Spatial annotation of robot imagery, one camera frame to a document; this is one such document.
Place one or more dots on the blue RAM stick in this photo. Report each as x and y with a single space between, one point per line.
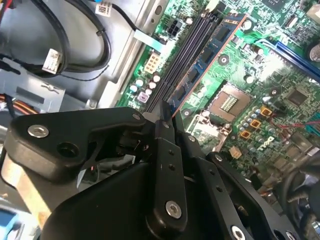
207 55

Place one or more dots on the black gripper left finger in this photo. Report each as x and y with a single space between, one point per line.
47 145

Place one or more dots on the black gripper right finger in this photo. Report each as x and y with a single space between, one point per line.
227 170

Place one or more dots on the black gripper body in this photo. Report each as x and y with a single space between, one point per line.
112 212

